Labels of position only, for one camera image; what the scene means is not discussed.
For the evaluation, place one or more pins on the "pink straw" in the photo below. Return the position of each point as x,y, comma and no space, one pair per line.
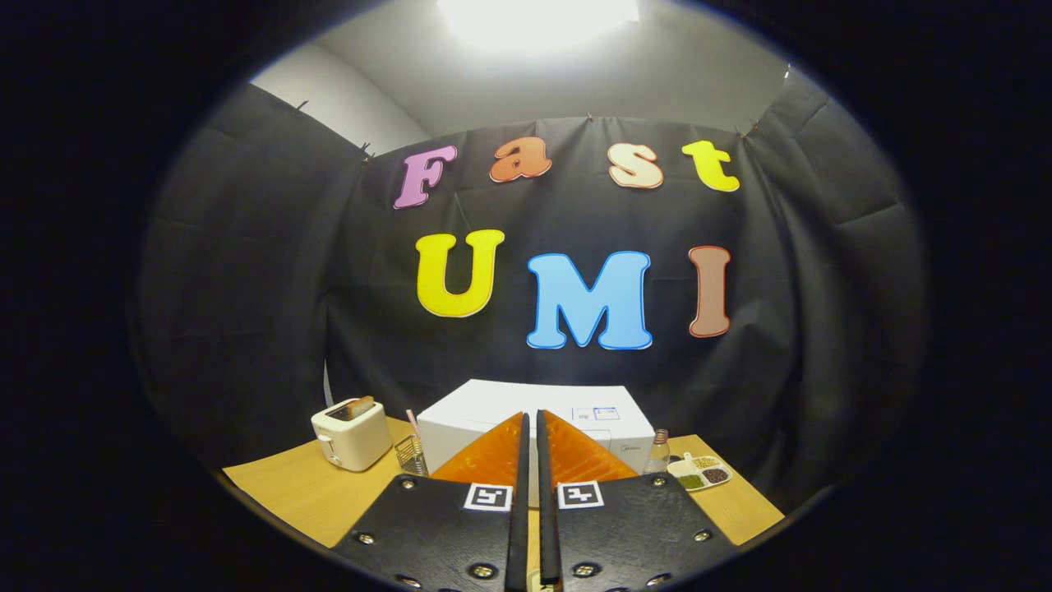
412,423

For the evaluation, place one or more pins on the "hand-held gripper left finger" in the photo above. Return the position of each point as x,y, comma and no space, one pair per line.
519,510

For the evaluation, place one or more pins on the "toast slice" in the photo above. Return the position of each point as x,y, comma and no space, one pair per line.
359,407

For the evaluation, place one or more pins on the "white divided bean dish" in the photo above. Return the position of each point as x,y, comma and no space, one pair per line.
699,473

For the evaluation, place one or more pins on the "white microwave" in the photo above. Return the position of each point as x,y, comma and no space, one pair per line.
493,411

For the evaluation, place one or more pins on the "cream toaster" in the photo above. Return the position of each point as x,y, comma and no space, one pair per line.
353,444

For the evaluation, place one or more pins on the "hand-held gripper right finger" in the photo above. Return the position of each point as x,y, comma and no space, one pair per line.
546,510

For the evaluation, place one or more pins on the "clear plastic water bottle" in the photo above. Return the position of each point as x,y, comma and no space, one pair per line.
657,456

